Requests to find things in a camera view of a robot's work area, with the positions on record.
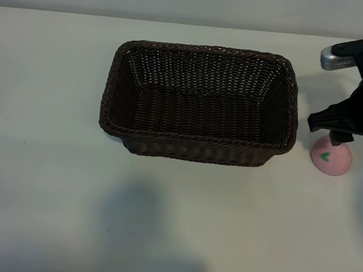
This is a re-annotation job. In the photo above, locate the dark brown wicker basket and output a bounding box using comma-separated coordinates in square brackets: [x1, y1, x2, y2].
[94, 30, 308, 176]

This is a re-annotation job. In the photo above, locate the pink toy peach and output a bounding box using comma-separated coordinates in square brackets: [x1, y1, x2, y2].
[307, 133, 357, 180]

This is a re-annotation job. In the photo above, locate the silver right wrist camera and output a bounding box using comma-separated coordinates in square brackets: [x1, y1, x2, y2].
[318, 44, 362, 76]

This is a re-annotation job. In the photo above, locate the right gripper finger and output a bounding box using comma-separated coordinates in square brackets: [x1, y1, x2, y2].
[328, 129, 355, 150]

